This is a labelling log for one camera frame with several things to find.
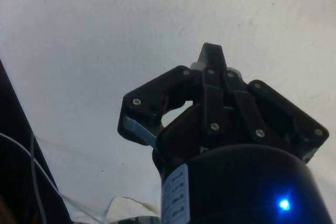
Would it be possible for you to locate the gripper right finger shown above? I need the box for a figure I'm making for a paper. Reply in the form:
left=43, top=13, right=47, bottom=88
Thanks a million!
left=212, top=42, right=330, bottom=164

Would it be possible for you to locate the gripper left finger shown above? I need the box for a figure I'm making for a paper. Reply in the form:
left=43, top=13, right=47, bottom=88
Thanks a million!
left=117, top=42, right=224, bottom=147

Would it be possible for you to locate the thin white cable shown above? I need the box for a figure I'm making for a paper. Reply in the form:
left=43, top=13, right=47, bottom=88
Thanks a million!
left=0, top=133, right=108, bottom=221
left=30, top=132, right=48, bottom=224

